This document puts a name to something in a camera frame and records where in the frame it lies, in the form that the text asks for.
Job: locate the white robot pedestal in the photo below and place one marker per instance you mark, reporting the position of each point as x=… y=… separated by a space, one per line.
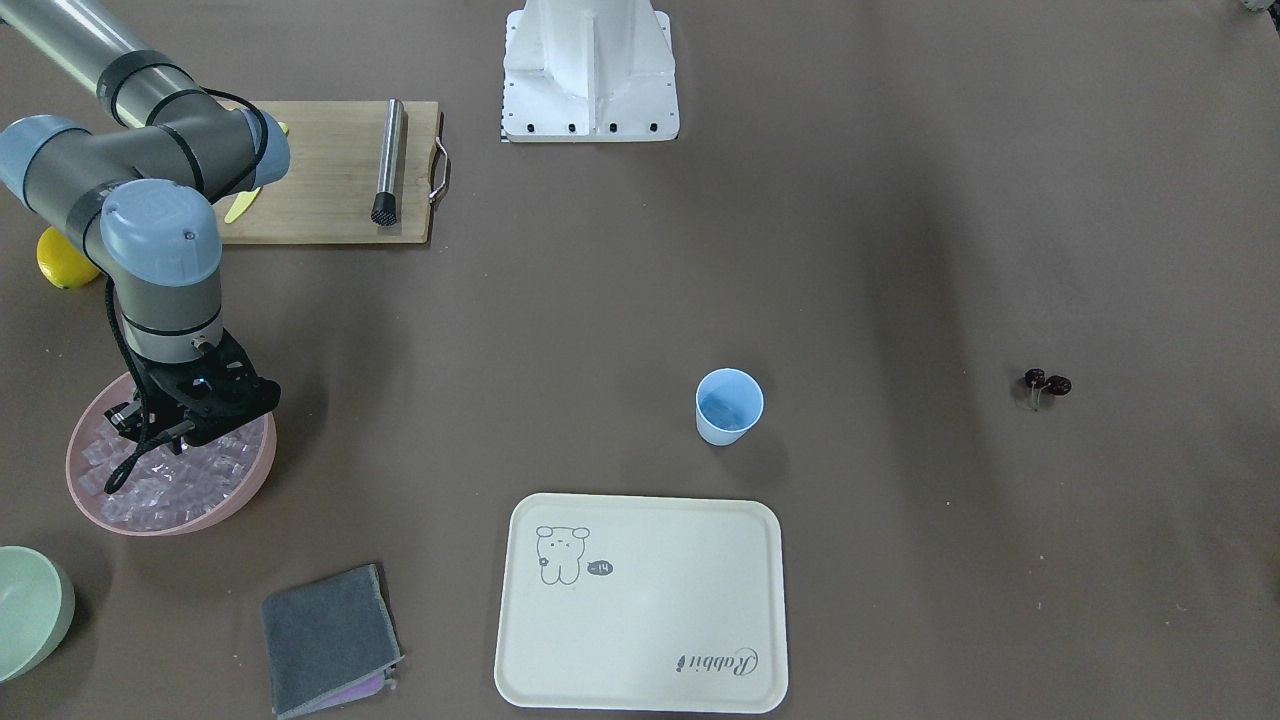
x=589 y=71

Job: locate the dark cherry pair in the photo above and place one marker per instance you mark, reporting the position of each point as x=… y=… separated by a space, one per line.
x=1039 y=384

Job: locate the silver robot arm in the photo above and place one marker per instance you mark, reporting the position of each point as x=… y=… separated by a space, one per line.
x=139 y=204

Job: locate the yellow lemon outer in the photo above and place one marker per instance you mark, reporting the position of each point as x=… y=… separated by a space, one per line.
x=61 y=263

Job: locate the bamboo cutting board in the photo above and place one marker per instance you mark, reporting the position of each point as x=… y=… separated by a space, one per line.
x=326 y=197

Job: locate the steel muddler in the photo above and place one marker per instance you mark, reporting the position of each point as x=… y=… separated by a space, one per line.
x=385 y=202

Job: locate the pink bowl of ice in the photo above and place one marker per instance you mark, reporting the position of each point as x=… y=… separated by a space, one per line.
x=166 y=494

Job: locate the cream serving tray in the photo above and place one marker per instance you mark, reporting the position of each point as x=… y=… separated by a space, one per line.
x=634 y=603

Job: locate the mint green bowl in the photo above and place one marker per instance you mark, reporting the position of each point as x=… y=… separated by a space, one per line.
x=37 y=604

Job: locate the grey folded cloth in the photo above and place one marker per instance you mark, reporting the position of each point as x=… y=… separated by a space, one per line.
x=329 y=642

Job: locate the light blue plastic cup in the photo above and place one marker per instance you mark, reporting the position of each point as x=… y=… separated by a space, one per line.
x=728 y=403

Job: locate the yellow plastic knife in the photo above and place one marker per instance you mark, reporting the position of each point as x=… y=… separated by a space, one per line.
x=240 y=205

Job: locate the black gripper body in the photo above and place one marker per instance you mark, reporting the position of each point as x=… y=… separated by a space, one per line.
x=147 y=392

